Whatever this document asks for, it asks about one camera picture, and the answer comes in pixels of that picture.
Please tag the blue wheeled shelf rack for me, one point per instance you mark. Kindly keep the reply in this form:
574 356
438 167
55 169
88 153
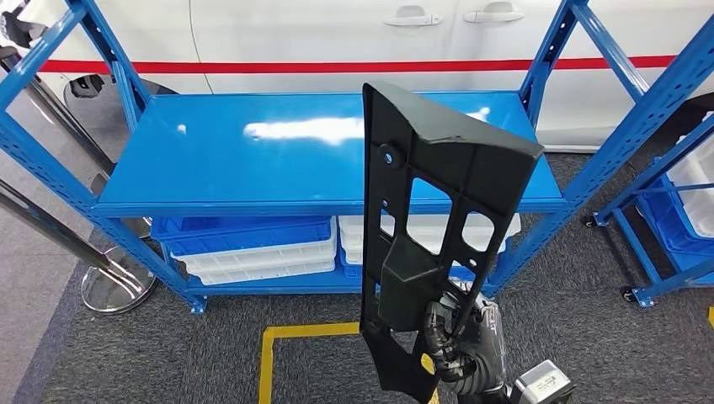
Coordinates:
675 281

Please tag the yellow floor tape rectangle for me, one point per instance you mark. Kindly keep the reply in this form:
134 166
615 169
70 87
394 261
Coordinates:
312 330

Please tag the white car with red stripe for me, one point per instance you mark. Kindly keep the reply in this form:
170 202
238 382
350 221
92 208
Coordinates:
307 33

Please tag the black plastic bracket part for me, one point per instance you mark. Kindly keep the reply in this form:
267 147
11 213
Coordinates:
413 279

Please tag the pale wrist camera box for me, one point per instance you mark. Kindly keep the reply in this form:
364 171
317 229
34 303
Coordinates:
541 385

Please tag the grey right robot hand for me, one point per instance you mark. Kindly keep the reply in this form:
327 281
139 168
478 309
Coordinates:
480 346

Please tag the blue metal shelf rack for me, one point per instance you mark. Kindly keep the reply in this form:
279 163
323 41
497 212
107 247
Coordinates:
223 156

